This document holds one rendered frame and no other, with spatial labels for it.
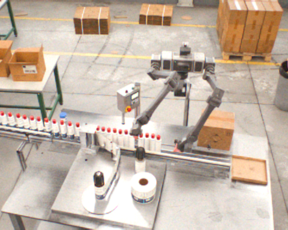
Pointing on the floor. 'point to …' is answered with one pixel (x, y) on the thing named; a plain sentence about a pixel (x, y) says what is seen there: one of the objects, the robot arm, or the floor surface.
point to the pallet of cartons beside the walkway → (248, 27)
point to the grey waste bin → (286, 94)
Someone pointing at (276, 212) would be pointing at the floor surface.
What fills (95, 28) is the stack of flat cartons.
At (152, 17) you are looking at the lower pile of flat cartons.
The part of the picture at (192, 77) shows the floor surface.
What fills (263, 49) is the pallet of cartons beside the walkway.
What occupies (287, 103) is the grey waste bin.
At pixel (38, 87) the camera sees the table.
